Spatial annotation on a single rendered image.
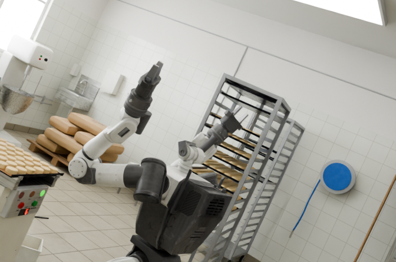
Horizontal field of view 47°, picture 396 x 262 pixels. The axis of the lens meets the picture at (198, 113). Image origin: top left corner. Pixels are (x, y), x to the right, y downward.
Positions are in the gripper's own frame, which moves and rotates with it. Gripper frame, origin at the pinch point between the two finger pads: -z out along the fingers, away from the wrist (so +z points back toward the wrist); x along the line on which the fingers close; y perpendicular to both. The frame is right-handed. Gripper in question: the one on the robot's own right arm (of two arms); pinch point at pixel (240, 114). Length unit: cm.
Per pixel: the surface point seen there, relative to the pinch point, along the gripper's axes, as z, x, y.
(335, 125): -113, -240, 245
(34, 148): 196, -64, 422
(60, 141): 159, -73, 394
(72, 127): 138, -74, 412
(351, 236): -35, -318, 176
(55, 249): 166, -57, 136
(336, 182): -64, -269, 203
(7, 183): 98, 50, 3
